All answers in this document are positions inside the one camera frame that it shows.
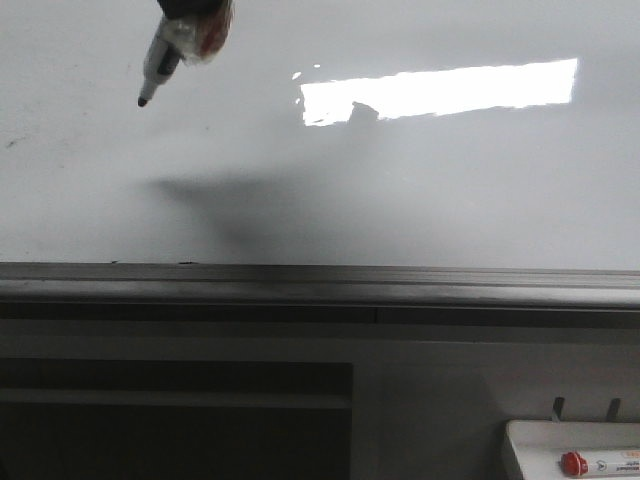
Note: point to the white black whiteboard marker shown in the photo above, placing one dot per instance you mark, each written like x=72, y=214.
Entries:
x=160, y=63

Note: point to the white plastic marker tray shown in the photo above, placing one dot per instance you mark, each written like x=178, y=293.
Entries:
x=532, y=448

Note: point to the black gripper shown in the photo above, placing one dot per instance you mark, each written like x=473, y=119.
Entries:
x=176, y=9

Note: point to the grey aluminium whiteboard ledge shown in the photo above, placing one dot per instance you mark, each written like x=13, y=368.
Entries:
x=323, y=285

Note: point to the white whiteboard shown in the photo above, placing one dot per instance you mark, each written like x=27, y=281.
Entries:
x=466, y=134

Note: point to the red round magnet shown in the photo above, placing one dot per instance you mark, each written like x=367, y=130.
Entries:
x=205, y=31

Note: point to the red capped whiteboard marker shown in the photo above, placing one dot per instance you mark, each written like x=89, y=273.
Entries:
x=600, y=463

